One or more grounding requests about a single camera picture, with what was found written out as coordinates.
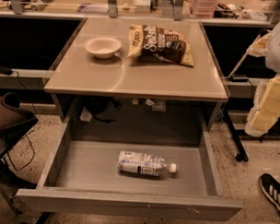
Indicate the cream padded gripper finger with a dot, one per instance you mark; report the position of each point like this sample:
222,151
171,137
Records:
266,107
259,47

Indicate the clear plastic water bottle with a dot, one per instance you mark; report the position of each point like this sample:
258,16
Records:
144,164

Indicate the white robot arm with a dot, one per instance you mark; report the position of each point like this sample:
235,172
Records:
272,58

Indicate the grey cabinet counter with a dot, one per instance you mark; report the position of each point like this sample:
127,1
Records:
80,74

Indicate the open grey drawer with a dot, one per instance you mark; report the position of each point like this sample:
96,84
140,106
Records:
82,174

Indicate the black table leg stand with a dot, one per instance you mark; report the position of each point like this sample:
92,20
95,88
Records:
242,154

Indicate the pink plastic container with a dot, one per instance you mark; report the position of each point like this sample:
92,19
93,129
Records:
202,8

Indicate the black white sneaker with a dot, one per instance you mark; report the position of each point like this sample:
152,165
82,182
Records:
271,188

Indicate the brown yellow chip bag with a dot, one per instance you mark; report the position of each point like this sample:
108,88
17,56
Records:
164,44

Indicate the white ceramic bowl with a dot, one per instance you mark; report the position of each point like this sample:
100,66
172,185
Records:
103,47

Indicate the black power adapter left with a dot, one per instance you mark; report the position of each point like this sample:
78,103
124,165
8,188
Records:
5,70

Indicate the dark chair at left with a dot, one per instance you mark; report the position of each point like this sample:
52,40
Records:
14,124

